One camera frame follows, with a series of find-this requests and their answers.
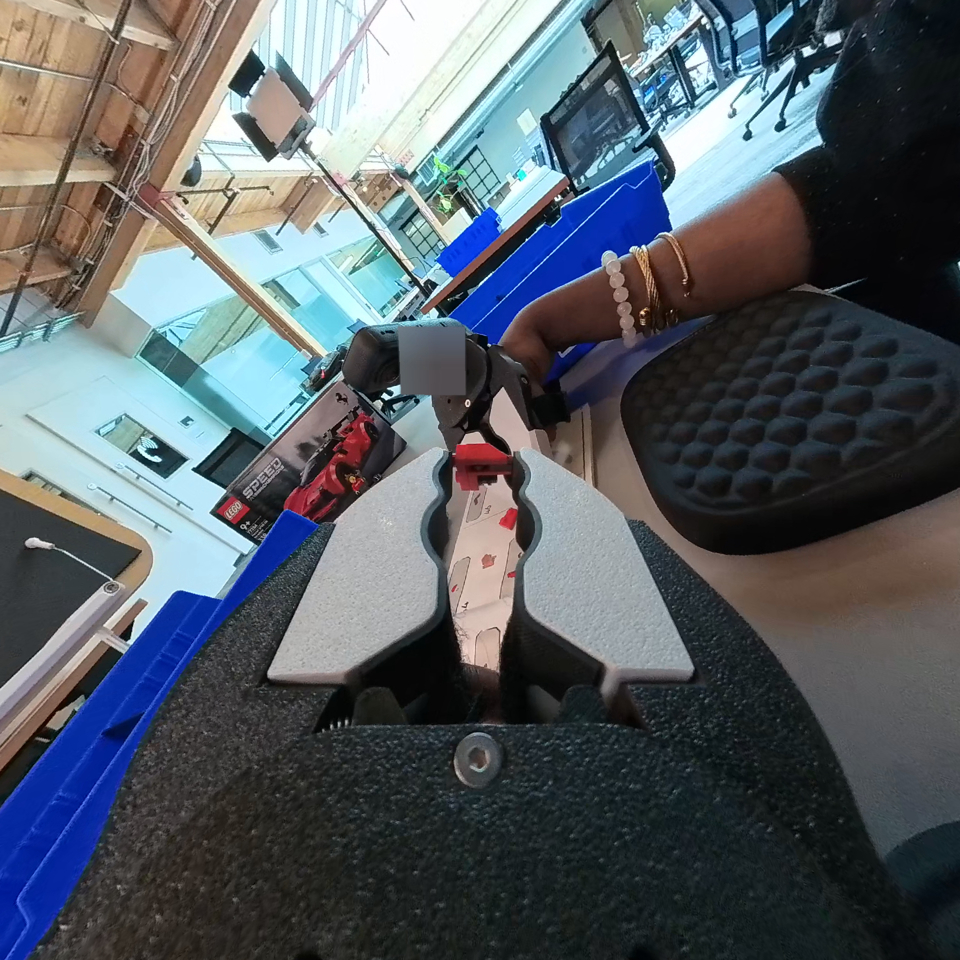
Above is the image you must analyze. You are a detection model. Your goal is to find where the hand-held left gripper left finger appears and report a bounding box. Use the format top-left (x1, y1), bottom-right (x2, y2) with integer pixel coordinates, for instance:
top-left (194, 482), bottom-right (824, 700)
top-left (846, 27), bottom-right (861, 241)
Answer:
top-left (266, 447), bottom-right (455, 686)

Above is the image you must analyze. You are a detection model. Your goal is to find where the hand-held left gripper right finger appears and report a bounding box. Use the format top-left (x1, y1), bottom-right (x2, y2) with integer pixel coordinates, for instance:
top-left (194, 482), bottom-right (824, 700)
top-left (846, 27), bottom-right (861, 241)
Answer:
top-left (512, 447), bottom-right (696, 685)

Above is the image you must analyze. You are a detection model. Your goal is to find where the red lego assembly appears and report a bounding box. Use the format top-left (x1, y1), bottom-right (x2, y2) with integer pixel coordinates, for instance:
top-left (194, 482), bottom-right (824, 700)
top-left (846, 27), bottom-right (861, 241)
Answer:
top-left (452, 442), bottom-right (519, 490)

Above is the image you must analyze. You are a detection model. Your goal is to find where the lego set box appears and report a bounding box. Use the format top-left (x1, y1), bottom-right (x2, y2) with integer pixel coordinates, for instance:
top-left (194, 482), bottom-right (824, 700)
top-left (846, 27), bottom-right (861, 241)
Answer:
top-left (210, 381), bottom-right (408, 552)

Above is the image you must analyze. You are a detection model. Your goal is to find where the person's right hand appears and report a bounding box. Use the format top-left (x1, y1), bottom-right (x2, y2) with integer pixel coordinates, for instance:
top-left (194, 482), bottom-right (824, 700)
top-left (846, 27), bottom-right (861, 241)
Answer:
top-left (498, 288), bottom-right (630, 385)

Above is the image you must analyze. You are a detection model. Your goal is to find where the instruction booklet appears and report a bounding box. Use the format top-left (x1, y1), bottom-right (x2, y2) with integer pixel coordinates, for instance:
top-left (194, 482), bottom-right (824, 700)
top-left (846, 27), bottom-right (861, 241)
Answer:
top-left (447, 408), bottom-right (599, 669)

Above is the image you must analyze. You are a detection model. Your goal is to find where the blue plastic bin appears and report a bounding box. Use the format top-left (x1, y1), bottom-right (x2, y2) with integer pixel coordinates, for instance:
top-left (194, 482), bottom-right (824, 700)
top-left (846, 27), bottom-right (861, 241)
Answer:
top-left (448, 159), bottom-right (714, 406)
top-left (435, 208), bottom-right (502, 277)

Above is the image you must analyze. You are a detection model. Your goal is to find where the wooden edge table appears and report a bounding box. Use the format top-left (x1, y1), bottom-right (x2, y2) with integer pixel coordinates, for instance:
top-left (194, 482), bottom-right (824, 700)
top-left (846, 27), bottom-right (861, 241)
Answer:
top-left (420, 166), bottom-right (573, 316)

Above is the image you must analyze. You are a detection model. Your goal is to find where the green potted plant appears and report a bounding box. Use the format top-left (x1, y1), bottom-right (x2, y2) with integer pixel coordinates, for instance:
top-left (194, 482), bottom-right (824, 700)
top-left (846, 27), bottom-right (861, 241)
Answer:
top-left (431, 153), bottom-right (471, 216)

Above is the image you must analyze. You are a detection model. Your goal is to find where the black light stand pole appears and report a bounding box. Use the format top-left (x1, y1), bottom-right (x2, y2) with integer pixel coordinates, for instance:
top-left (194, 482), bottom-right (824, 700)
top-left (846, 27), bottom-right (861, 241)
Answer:
top-left (300, 146), bottom-right (432, 301)

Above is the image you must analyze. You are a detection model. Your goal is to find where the gold bangle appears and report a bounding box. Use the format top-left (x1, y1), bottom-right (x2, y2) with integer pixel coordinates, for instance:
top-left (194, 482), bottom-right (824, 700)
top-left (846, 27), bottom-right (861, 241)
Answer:
top-left (654, 231), bottom-right (696, 299)

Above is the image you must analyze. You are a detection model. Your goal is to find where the black honeycomb wrist rest pad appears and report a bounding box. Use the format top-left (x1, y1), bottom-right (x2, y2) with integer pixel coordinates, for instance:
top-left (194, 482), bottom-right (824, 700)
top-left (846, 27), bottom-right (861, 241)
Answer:
top-left (621, 288), bottom-right (960, 556)

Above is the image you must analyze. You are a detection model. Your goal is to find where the black phone sign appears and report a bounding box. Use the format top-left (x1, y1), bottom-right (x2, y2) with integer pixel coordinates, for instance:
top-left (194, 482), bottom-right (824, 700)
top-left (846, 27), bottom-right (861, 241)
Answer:
top-left (96, 414), bottom-right (189, 481)

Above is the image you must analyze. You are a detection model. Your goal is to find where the black mesh office chair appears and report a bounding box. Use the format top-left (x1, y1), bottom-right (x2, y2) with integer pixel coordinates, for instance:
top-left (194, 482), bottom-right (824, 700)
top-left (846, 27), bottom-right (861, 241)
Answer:
top-left (538, 41), bottom-right (678, 198)
top-left (693, 0), bottom-right (845, 144)

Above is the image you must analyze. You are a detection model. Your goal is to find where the white rolled tube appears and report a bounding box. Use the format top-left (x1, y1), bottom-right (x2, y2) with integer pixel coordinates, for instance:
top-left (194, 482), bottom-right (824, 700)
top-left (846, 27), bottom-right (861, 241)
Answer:
top-left (0, 581), bottom-right (127, 723)

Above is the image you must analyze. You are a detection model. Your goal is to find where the wood framed black board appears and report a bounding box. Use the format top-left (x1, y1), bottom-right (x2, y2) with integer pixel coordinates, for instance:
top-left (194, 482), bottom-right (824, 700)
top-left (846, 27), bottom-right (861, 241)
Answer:
top-left (0, 468), bottom-right (155, 770)

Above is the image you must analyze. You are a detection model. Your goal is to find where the large blue divided bin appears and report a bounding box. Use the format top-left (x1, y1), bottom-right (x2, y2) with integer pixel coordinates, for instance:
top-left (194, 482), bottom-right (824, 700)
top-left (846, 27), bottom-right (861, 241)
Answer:
top-left (0, 510), bottom-right (324, 960)

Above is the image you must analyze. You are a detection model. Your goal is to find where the studio light panel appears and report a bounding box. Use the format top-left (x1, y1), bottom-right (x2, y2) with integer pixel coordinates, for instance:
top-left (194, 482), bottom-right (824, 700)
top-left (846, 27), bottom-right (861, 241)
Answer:
top-left (227, 51), bottom-right (318, 162)

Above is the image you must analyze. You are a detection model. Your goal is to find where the person's black sweater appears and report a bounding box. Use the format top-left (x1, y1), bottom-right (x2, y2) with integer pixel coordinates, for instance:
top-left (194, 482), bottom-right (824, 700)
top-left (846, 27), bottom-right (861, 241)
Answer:
top-left (772, 0), bottom-right (960, 316)

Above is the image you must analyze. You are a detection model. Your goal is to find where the white bead bracelet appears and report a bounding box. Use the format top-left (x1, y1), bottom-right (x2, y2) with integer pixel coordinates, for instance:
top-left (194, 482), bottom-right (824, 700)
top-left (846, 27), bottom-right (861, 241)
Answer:
top-left (600, 249), bottom-right (640, 348)

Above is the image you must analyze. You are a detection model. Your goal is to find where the twisted gold bracelet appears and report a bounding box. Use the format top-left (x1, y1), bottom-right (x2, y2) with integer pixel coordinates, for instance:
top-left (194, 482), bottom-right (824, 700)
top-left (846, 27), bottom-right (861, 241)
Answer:
top-left (628, 243), bottom-right (681, 336)

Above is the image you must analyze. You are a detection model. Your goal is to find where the white cable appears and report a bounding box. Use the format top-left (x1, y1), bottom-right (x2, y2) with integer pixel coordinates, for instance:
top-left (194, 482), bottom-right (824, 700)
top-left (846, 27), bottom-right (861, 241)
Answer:
top-left (24, 536), bottom-right (125, 597)

